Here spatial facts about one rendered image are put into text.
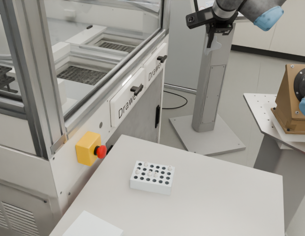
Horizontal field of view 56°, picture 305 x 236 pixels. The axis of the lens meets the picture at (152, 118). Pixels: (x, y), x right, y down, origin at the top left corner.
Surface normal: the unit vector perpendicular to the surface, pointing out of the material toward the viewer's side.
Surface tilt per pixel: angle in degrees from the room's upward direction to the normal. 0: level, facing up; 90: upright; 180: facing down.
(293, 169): 90
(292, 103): 41
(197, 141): 3
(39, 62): 90
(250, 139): 0
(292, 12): 90
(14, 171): 90
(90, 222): 0
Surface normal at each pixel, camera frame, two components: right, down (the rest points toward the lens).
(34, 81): 0.94, 0.22
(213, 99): 0.29, 0.56
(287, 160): 0.00, 0.58
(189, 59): -0.35, 0.53
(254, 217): 0.04, -0.82
